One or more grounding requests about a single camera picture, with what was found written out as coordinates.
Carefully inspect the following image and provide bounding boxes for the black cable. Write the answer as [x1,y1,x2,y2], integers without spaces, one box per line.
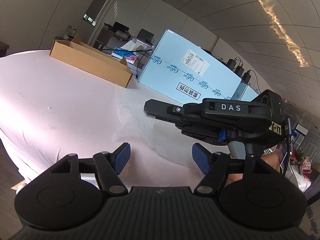
[125,39,156,80]

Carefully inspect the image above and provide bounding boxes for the blue tissue box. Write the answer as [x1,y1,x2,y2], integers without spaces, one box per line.
[111,47,139,64]

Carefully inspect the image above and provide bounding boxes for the black power adapter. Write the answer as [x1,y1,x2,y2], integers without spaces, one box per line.
[225,57,241,70]
[234,65,244,77]
[241,70,251,84]

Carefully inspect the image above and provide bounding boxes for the open brown cardboard box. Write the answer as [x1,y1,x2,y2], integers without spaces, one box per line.
[49,34,132,88]

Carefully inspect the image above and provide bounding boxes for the large light blue carton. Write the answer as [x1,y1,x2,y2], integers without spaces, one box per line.
[138,29,241,104]

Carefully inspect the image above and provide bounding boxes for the person's right hand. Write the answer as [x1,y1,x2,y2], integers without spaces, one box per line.
[261,153,280,172]

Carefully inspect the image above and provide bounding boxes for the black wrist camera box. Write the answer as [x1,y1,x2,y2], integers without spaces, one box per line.
[252,89,285,124]

